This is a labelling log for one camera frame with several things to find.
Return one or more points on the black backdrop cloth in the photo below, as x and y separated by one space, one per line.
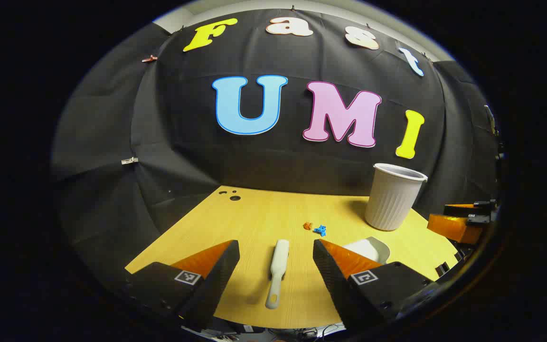
183 156

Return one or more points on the blue trash scrap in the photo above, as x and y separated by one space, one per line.
320 230

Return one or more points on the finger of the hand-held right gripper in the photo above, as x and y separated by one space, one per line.
454 228
480 211

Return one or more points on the white dustpan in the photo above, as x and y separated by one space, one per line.
368 249

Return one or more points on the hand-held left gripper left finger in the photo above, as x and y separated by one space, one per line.
216 275

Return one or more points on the white ribbed garbage bin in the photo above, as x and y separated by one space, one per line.
392 199

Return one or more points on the wooden desktop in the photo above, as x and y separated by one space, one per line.
264 213

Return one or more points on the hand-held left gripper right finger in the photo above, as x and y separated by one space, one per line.
333 275

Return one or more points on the small white broom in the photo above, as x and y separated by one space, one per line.
280 259

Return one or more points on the red cloth clip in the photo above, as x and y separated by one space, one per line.
150 59

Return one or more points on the metal cloth clip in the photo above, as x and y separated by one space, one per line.
129 160
490 118

